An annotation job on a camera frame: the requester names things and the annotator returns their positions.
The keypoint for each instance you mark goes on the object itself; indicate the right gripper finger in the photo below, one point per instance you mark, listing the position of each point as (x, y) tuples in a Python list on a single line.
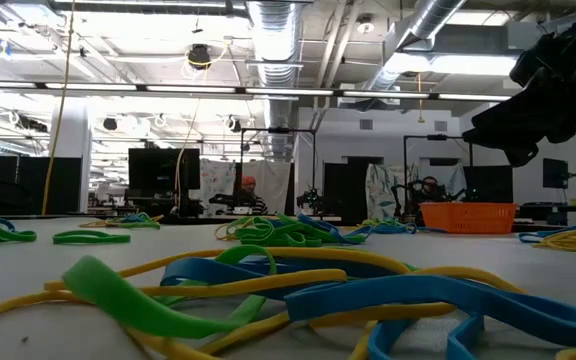
[(513, 147), (523, 117)]

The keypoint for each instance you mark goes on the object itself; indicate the background black robot arm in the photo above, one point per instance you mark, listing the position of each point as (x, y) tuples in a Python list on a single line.
[(310, 200)]

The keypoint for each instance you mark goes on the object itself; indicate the small black monitor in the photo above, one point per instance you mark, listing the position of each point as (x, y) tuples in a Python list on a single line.
[(555, 172)]

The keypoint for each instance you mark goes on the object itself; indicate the dark background desk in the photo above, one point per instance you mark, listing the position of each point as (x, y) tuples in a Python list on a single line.
[(543, 206)]

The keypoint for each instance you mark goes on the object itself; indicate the orange plastic basket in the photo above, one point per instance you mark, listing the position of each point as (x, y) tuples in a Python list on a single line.
[(468, 217)]

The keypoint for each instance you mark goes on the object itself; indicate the person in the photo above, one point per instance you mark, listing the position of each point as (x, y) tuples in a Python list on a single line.
[(253, 197), (428, 186)]

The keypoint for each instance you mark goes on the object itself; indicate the patterned white cloth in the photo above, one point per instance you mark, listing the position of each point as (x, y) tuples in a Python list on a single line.
[(380, 190), (218, 180)]

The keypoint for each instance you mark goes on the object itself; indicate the black panel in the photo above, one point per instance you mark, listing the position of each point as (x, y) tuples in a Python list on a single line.
[(343, 190)]

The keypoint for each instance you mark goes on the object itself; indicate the large black monitor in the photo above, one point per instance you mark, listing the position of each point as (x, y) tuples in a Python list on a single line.
[(158, 170)]

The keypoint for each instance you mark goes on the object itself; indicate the grey table mat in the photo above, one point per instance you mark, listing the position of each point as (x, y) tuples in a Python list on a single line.
[(18, 260)]

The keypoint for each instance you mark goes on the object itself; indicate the black rig frame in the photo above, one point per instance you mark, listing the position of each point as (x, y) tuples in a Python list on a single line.
[(438, 137), (278, 130)]

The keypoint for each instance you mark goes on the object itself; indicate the silver ventilation duct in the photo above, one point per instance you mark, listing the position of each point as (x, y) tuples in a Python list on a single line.
[(433, 20), (275, 40)]

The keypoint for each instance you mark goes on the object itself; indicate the ceiling light strip rail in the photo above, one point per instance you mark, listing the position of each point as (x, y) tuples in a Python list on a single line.
[(193, 89)]

